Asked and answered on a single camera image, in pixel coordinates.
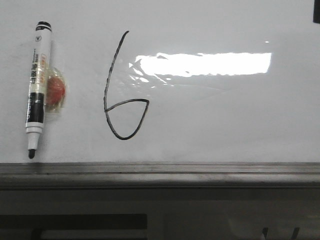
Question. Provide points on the white glossy whiteboard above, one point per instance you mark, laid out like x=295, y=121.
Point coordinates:
x=167, y=80

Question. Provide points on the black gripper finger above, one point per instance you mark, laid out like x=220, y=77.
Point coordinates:
x=316, y=11

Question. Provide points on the white black whiteboard marker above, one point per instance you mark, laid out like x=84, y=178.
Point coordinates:
x=34, y=123

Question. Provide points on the red magnet under tape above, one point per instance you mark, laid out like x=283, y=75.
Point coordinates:
x=56, y=93

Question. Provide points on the grey metal whiteboard tray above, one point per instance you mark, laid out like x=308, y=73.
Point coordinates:
x=159, y=175

